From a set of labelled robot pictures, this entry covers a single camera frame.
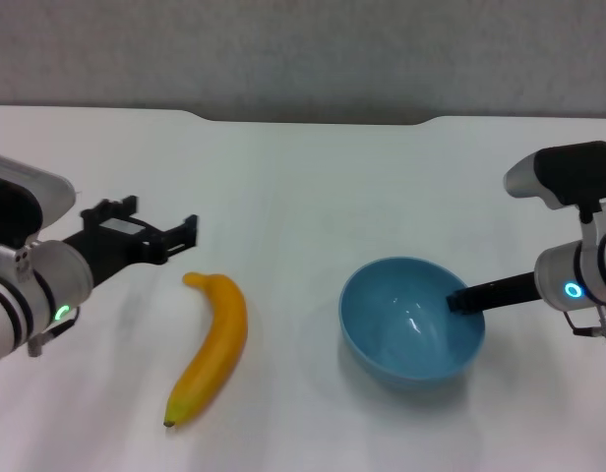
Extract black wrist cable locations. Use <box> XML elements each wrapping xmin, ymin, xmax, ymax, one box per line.
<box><xmin>27</xmin><ymin>304</ymin><xmax>83</xmax><ymax>358</ymax></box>
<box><xmin>563</xmin><ymin>304</ymin><xmax>606</xmax><ymax>343</ymax></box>

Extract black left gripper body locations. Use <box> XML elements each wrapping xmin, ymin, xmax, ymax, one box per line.
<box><xmin>61</xmin><ymin>217</ymin><xmax>151</xmax><ymax>290</ymax></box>

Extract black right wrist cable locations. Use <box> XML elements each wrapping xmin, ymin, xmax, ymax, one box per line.
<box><xmin>563</xmin><ymin>304</ymin><xmax>606</xmax><ymax>343</ymax></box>

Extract blue bowl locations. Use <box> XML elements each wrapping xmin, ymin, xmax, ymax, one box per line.
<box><xmin>338</xmin><ymin>256</ymin><xmax>486</xmax><ymax>392</ymax></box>

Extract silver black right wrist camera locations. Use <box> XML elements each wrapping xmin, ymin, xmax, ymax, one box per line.
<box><xmin>503</xmin><ymin>141</ymin><xmax>606</xmax><ymax>247</ymax></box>

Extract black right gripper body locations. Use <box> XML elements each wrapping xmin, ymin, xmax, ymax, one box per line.
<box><xmin>472</xmin><ymin>272</ymin><xmax>543</xmax><ymax>312</ymax></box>

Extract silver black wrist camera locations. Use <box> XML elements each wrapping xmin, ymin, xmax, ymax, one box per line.
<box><xmin>503</xmin><ymin>141</ymin><xmax>606</xmax><ymax>247</ymax></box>
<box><xmin>0</xmin><ymin>150</ymin><xmax>79</xmax><ymax>257</ymax></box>

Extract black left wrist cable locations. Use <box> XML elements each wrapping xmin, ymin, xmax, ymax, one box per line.
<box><xmin>27</xmin><ymin>304</ymin><xmax>83</xmax><ymax>358</ymax></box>

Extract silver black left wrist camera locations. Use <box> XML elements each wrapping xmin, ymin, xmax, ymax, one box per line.
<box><xmin>0</xmin><ymin>150</ymin><xmax>79</xmax><ymax>257</ymax></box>

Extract yellow banana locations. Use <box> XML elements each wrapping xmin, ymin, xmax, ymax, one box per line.
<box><xmin>163</xmin><ymin>271</ymin><xmax>249</xmax><ymax>429</ymax></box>

